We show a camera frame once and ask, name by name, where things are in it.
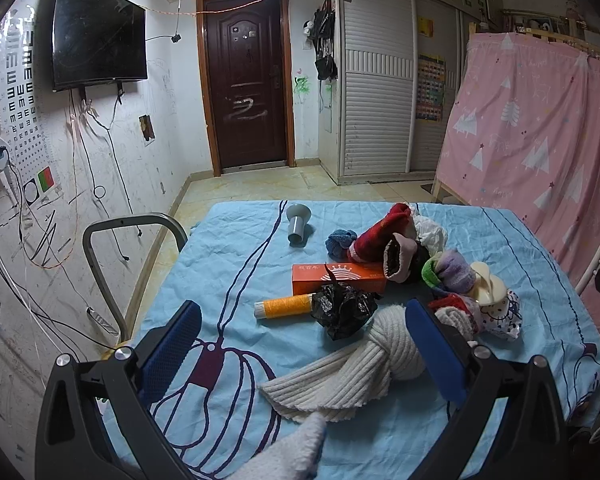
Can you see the dark brown wooden door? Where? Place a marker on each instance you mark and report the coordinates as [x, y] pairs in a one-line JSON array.
[[244, 57]]

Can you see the blue knitted ball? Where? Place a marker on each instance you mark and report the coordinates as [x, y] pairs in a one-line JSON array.
[[338, 244]]

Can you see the white patterned small cloth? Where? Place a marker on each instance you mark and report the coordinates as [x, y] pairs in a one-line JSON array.
[[503, 320]]

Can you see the red fuzzy sock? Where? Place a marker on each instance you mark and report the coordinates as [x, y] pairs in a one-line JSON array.
[[369, 247]]

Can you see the grey plastic funnel cup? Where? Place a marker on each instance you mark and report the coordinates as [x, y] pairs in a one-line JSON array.
[[298, 216]]

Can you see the eye test wall chart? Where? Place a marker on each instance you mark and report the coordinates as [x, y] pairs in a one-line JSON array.
[[21, 121]]

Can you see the cream oval plastic lid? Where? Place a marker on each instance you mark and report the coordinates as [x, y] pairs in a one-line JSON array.
[[488, 288]]

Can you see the pink and black sock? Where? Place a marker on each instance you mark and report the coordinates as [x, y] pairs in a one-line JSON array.
[[403, 257]]

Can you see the light blue bed sheet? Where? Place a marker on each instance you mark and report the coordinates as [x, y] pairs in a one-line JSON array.
[[213, 413]]

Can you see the black plastic bag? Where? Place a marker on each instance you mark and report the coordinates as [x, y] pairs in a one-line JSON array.
[[342, 309]]

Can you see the wall mounted black television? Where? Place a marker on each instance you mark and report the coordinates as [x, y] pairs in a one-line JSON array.
[[97, 42]]

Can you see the white ribbed knotted towel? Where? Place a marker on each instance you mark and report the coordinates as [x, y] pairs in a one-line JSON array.
[[337, 385]]

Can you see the grey metal bed rail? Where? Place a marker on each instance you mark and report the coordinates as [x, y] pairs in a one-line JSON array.
[[121, 282]]

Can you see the colourful wall poster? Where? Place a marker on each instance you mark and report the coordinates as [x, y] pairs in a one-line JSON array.
[[431, 79]]

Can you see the black bags on hook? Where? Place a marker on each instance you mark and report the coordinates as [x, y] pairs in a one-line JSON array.
[[320, 31]]

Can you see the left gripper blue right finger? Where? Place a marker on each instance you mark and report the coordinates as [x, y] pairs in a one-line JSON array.
[[440, 346]]

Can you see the pink tree pattern curtain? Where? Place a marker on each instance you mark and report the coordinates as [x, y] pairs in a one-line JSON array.
[[524, 135]]

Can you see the orange cardboard box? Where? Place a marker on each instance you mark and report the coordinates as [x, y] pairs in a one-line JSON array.
[[306, 278]]

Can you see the green and purple sock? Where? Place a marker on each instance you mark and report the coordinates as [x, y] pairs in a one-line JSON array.
[[449, 271]]

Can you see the white louvered wardrobe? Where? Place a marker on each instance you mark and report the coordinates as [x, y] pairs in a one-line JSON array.
[[370, 132]]

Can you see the orange thread spool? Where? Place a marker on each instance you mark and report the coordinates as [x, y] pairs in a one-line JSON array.
[[283, 307]]

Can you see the left white knit glove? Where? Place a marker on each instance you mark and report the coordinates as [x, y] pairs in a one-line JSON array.
[[296, 456]]

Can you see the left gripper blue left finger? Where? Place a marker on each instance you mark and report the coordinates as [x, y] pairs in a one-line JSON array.
[[162, 351]]

